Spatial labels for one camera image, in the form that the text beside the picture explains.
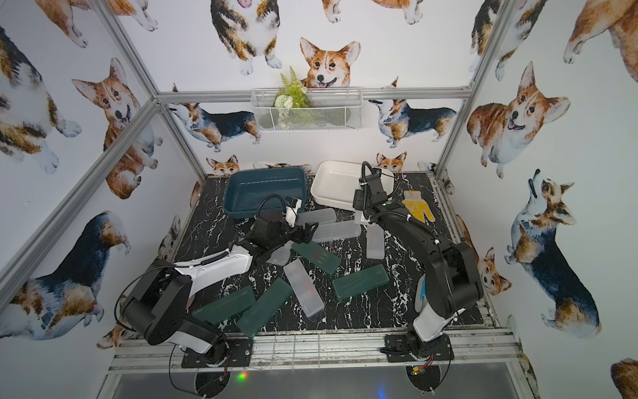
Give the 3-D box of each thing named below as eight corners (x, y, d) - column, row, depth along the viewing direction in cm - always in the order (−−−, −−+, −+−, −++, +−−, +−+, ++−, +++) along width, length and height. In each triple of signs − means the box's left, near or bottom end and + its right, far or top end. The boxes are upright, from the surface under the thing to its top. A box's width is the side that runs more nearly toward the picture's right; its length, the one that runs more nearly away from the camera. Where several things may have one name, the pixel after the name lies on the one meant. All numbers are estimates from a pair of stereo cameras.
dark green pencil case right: (336, 299, 86) (336, 297, 84) (331, 282, 90) (331, 279, 88) (390, 283, 89) (391, 281, 87) (383, 267, 93) (384, 264, 91)
